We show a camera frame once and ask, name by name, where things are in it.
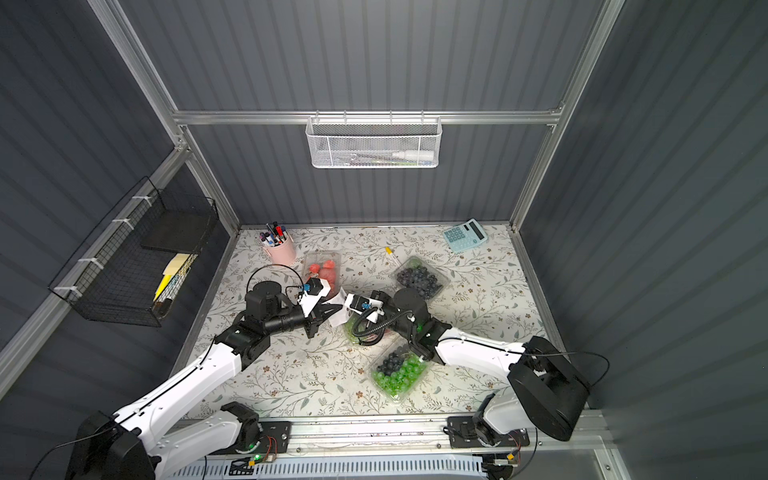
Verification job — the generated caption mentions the black wire wall basket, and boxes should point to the black wire wall basket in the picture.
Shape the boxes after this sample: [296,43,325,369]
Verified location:
[49,179,219,328]

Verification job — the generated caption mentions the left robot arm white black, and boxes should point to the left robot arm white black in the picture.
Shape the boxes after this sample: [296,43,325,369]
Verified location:
[65,278,341,479]

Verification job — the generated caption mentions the clear box mixed grapes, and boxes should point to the clear box mixed grapes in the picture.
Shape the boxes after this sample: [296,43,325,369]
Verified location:
[343,317,397,348]

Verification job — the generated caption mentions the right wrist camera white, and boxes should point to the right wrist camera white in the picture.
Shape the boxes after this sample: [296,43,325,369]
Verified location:
[349,295,383,323]

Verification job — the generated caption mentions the clear box green black grapes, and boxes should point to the clear box green black grapes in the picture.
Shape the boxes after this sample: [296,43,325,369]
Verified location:
[370,340,429,402]

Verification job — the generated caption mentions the clear box blueberries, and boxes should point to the clear box blueberries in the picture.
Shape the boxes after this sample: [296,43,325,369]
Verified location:
[392,256,450,302]

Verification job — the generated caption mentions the teal calculator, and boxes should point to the teal calculator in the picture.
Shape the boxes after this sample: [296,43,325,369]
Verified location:
[442,219,489,253]

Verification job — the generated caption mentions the yellow sticky notes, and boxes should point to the yellow sticky notes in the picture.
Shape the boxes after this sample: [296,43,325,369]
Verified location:
[154,253,198,303]

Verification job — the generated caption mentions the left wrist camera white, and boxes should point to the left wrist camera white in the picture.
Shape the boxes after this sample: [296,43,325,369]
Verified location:
[298,277,331,317]

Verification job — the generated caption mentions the pink pen cup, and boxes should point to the pink pen cup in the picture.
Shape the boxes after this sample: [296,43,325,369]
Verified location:
[260,222,297,266]

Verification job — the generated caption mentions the clear box red fruit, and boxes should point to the clear box red fruit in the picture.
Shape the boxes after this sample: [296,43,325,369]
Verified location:
[302,251,341,296]

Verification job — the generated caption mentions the white wire mesh basket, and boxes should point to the white wire mesh basket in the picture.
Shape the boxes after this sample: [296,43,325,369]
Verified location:
[305,117,443,169]

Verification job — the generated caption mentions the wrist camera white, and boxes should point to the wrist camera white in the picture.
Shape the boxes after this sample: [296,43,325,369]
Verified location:
[298,277,331,317]
[349,295,383,323]

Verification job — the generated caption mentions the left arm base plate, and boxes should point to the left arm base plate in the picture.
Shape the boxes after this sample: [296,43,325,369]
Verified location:
[212,421,293,457]

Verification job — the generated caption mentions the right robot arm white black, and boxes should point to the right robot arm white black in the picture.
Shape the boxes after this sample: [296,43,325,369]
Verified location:
[344,288,591,446]

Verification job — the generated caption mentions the white sticker sheet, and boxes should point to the white sticker sheet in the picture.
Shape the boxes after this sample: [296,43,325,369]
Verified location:
[328,288,353,328]

